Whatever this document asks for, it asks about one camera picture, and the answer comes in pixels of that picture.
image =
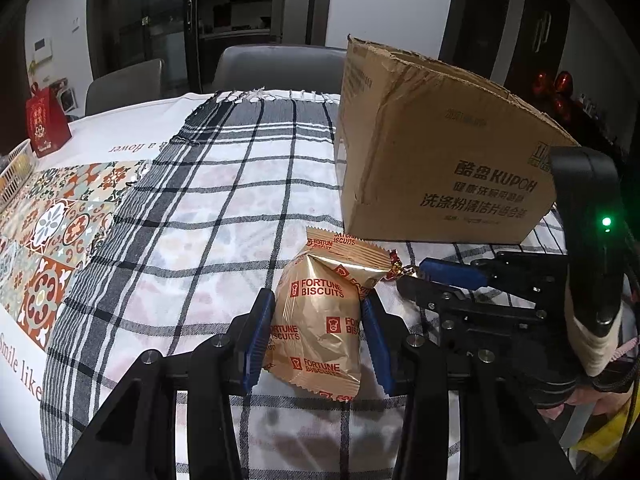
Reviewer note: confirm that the black white plaid cloth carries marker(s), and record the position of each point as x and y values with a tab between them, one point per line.
225	210

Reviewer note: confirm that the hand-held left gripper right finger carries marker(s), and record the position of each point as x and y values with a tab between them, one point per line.
377	347

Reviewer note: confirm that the white plastic basket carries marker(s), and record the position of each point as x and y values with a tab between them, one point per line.
17	170

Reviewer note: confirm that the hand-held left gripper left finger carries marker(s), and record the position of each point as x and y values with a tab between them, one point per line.
257	342

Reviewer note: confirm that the white wall panel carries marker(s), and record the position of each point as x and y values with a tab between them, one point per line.
42	52

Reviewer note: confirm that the red heart balloon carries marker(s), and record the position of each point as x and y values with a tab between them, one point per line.
542	84
561	107
565	84

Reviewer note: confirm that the brown cardboard box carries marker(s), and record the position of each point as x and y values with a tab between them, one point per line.
425	150

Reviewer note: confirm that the small red gold candy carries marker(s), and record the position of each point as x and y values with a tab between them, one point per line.
400	267

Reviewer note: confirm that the white floral patterned tablecloth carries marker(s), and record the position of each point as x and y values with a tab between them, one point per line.
100	135

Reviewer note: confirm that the gold biscuit packet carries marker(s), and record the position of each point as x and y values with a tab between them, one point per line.
320	320

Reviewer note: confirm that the red gift bag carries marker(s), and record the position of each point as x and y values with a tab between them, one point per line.
47	120

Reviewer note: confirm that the wide grey chair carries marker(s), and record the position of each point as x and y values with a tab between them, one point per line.
280	67

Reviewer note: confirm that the person's right hand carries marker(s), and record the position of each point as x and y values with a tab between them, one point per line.
597	397

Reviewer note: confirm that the narrow grey chair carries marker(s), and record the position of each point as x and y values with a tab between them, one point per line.
122	87

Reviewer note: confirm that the yellow cloth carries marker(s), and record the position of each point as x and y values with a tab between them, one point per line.
607	435

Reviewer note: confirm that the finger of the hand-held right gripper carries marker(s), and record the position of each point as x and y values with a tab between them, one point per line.
455	272
435	297

